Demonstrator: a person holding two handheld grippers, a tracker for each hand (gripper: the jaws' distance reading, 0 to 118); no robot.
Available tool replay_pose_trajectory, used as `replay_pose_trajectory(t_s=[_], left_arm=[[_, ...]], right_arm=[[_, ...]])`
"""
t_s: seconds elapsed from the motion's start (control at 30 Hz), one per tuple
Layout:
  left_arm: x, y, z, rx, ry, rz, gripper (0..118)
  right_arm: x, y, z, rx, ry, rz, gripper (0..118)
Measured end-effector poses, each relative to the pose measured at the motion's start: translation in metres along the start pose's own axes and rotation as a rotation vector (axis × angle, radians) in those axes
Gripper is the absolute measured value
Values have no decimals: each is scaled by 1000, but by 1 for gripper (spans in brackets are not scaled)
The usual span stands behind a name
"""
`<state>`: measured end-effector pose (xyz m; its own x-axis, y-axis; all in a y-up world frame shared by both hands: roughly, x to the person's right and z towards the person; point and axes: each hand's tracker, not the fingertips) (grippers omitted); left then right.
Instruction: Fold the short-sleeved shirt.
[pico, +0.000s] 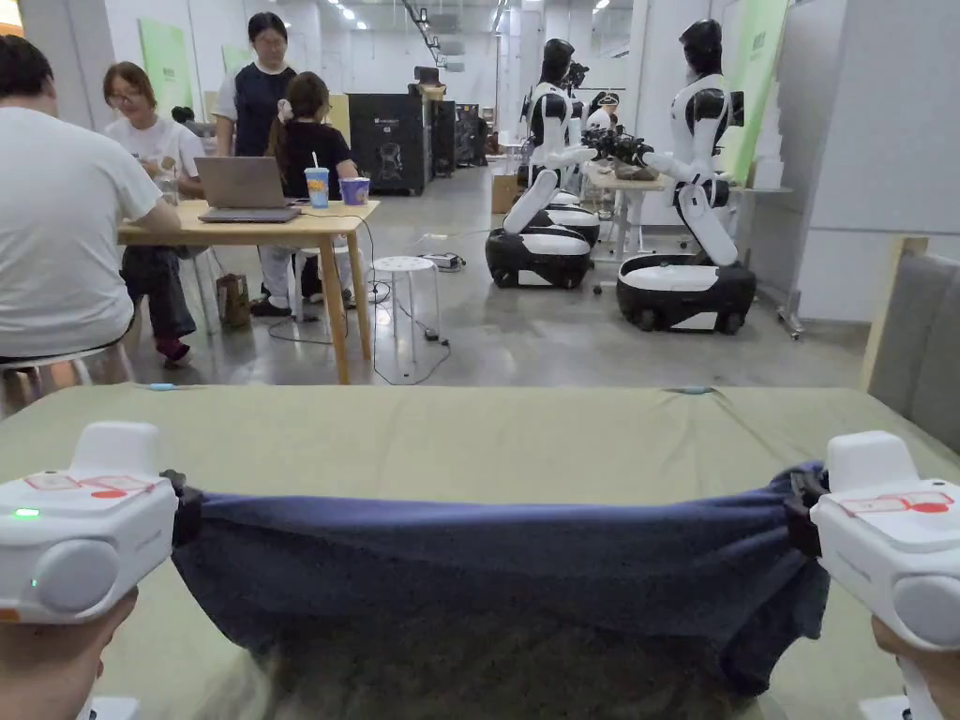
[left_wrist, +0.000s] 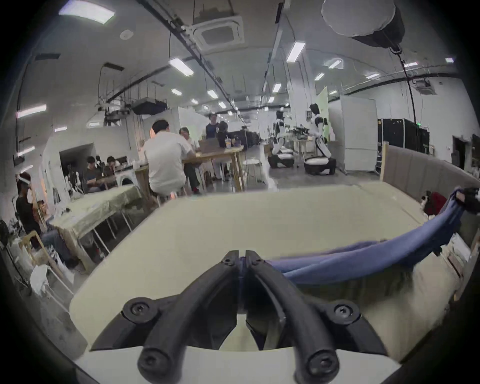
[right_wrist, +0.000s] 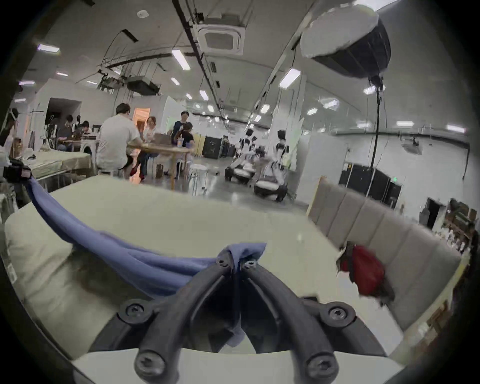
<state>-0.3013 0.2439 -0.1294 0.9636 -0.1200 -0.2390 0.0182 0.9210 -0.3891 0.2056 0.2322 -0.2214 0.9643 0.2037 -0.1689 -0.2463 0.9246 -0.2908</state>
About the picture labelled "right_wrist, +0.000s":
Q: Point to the bed with beige sheet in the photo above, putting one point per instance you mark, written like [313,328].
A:
[187,217]

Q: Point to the white stool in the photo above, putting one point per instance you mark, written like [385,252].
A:
[197,172]

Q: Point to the bed with pale sheet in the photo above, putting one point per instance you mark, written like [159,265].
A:
[56,161]

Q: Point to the wooden table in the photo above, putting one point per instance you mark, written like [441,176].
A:
[168,150]

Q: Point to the black cabinets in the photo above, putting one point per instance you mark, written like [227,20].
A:
[371,183]

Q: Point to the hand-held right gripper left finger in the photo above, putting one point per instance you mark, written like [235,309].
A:
[176,318]

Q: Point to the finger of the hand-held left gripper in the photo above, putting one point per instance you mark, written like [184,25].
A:
[17,172]

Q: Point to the blue shirt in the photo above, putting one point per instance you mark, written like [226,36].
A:
[150,264]

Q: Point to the white wheeled robot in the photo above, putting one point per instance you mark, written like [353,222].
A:
[243,157]
[275,168]

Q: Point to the softbox lamp on stand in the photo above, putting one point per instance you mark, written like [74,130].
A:
[352,45]

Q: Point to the grey padded headboard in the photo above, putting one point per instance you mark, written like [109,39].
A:
[408,243]

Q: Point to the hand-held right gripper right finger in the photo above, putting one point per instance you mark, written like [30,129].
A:
[285,311]

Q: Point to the red bag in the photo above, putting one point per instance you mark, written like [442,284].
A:
[365,268]

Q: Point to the black equipment cases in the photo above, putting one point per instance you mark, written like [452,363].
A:
[215,147]

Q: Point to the group of people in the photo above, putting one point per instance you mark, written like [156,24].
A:
[73,129]

